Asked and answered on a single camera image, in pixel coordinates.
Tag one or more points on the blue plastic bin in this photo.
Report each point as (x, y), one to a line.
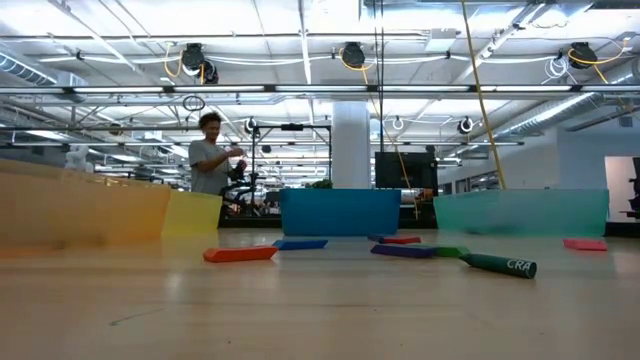
(340, 212)

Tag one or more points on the dark green crayon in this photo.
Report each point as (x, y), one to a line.
(500, 265)

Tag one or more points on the white building column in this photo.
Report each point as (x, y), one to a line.
(350, 150)

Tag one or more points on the blue eraser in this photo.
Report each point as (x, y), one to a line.
(300, 245)

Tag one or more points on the black box-shaped equipment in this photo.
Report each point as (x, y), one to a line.
(400, 170)

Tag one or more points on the red eraser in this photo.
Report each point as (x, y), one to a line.
(400, 240)

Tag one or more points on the purple eraser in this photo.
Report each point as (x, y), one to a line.
(402, 251)

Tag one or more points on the orange eraser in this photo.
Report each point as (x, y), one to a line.
(240, 254)

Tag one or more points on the person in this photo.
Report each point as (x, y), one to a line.
(205, 165)

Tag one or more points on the yellow plastic bin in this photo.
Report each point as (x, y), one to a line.
(192, 215)

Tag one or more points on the green eraser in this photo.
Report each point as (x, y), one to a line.
(450, 251)

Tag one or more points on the teal plastic bin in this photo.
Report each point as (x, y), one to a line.
(520, 212)

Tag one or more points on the white figure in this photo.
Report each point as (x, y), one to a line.
(77, 160)

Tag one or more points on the orange plastic bin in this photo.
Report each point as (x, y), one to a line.
(75, 210)

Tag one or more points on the pink eraser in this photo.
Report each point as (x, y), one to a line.
(585, 244)

